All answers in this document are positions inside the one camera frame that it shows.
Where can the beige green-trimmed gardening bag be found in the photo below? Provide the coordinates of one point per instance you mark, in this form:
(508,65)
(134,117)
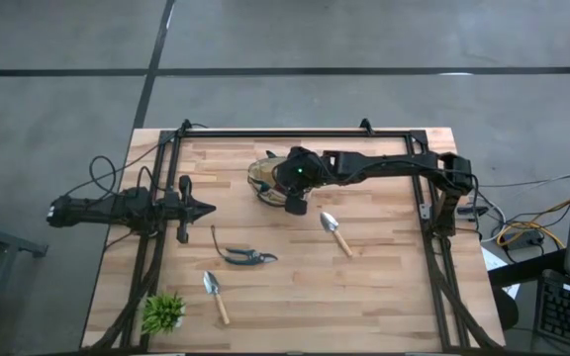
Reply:
(261,174)

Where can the grey power strip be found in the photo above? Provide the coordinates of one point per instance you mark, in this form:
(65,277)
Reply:
(522,238)

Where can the black keyboard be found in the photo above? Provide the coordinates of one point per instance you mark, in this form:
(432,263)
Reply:
(569,311)

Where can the green plant in white pot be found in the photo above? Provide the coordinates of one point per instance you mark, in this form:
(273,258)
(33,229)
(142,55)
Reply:
(162,312)

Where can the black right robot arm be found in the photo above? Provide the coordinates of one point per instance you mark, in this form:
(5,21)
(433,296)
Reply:
(389,163)

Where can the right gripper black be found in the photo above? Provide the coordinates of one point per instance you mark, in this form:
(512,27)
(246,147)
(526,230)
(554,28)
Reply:
(300,170)

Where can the black aluminium frame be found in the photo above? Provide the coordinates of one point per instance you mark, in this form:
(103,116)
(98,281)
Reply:
(245,133)

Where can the white paper sheet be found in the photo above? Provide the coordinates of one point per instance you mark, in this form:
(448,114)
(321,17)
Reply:
(493,259)

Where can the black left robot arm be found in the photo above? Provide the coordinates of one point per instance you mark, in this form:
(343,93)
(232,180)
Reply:
(92,211)

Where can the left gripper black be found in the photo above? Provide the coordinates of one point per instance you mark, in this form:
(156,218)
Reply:
(183,220)

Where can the black round stool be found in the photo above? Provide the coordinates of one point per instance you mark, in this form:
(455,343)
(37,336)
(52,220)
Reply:
(507,309)

